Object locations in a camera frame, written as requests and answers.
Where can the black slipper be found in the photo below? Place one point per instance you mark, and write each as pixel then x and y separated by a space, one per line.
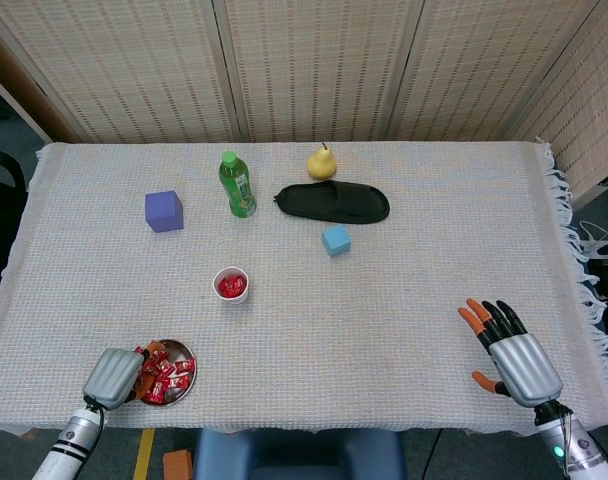
pixel 334 202

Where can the light blue foam cube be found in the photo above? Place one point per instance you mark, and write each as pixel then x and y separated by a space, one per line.
pixel 336 241

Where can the round silver metal plate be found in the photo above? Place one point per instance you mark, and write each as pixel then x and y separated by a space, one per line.
pixel 181 347

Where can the beige woven screen panel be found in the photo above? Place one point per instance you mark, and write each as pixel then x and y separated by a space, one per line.
pixel 594 110
pixel 484 65
pixel 134 65
pixel 324 65

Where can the white paper cup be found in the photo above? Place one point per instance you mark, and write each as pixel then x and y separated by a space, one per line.
pixel 230 272

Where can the orange block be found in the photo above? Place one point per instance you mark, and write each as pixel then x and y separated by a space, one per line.
pixel 178 466

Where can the yellow pear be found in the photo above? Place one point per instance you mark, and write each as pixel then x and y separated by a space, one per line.
pixel 320 165

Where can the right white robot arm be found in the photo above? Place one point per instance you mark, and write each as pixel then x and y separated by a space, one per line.
pixel 569 450

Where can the red candy packets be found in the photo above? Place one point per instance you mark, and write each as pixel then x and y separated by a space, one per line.
pixel 166 377

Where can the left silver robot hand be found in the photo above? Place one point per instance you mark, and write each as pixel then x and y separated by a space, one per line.
pixel 111 377

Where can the red candy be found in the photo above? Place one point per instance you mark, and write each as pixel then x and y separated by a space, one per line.
pixel 240 283
pixel 229 280
pixel 224 289
pixel 236 294

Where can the green plastic drink bottle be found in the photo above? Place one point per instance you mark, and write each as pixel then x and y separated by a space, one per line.
pixel 239 192

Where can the purple foam cube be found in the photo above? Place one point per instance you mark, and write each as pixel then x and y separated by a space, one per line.
pixel 164 212

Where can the white woven tablecloth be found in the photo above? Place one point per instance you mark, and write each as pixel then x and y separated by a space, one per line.
pixel 384 325

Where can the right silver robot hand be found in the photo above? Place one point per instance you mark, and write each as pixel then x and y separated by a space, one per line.
pixel 526 370

